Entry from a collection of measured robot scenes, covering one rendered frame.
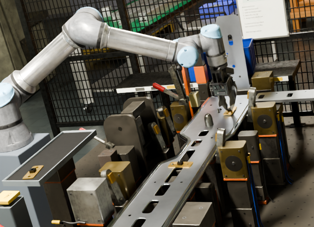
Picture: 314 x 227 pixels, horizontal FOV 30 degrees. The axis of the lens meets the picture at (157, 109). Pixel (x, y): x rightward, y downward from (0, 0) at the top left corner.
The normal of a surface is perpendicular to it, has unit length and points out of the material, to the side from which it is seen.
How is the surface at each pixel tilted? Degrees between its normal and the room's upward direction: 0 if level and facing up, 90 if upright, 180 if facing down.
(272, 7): 90
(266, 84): 90
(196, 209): 0
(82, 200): 90
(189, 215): 0
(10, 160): 90
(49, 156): 0
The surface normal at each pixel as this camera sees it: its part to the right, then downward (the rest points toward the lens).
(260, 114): -0.37, 0.38
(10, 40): 0.95, -0.11
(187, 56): -0.04, 0.34
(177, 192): -0.20, -0.92
